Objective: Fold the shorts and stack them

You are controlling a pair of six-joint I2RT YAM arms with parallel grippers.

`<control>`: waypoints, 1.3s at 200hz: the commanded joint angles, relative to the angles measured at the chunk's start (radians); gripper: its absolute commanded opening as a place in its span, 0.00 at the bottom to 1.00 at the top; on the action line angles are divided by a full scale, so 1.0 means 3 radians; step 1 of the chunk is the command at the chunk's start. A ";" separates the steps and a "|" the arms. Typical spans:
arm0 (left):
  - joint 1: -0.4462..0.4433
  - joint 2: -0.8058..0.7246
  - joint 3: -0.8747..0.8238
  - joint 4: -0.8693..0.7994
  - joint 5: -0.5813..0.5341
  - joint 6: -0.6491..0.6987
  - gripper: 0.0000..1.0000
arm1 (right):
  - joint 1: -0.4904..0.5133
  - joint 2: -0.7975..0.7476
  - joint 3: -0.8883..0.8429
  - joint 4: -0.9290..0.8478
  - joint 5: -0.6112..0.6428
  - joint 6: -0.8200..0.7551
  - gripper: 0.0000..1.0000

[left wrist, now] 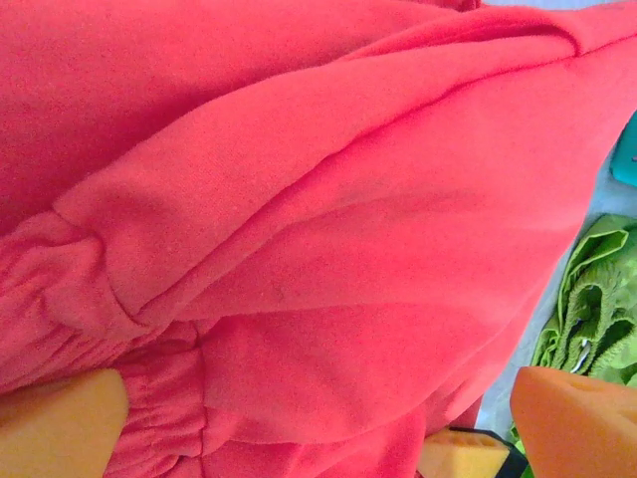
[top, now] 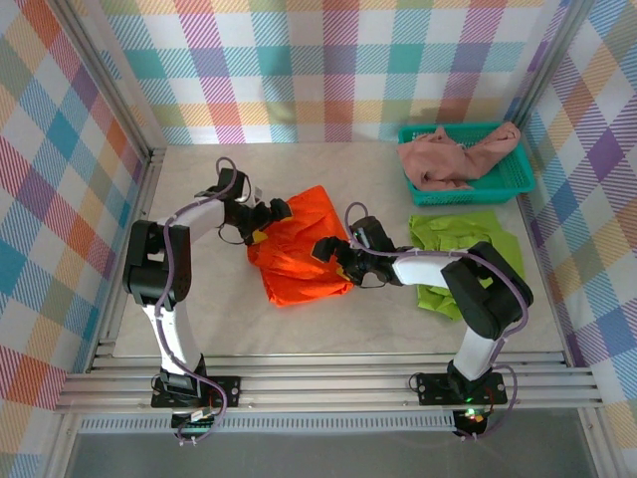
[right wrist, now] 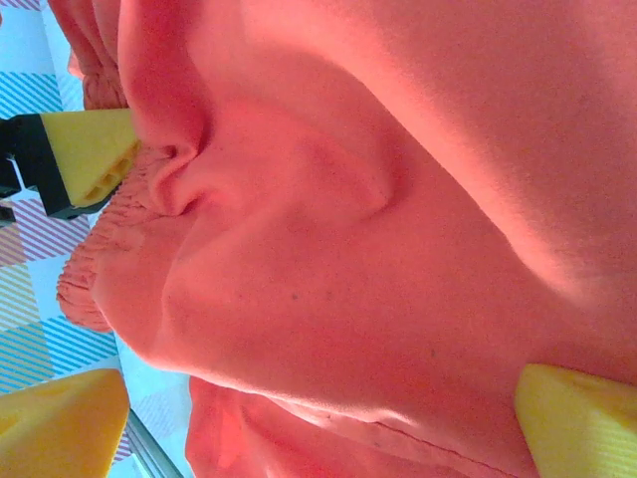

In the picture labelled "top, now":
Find orange shorts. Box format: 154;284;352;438
247;184;355;309

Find lime green shorts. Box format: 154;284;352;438
408;211;527;323

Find dusty pink shorts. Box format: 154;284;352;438
397;123;523;193

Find aluminium mounting rails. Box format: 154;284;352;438
54;351;606;414

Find teal plastic mesh basket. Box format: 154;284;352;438
397;122;536;208

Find left gripper thin black cable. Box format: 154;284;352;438
217;225;251;247

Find aluminium side rail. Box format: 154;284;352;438
87;148;168;372

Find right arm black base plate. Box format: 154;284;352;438
416;370;509;405

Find grey slotted cable duct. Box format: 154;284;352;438
77;415;459;434

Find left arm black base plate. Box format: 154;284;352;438
151;375;242;409

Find aluminium corner post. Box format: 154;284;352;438
57;0;168;158
515;0;598;125

